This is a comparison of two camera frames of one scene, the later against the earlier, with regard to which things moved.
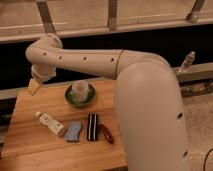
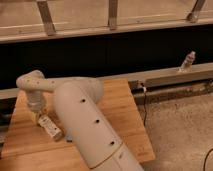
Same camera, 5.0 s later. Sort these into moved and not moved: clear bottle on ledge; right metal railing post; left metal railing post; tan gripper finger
Moved: tan gripper finger
Not moved: left metal railing post; clear bottle on ledge; right metal railing post
